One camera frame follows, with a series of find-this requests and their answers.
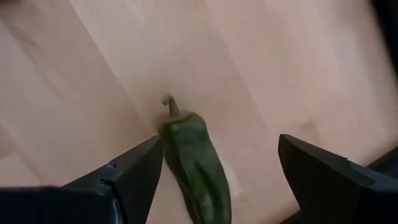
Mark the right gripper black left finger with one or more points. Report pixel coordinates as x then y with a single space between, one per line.
93 202

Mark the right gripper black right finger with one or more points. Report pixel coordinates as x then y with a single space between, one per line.
342 193

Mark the dark green poblano pepper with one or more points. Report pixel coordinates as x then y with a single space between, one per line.
192 161

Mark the black aluminium table frame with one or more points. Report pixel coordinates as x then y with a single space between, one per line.
390 25

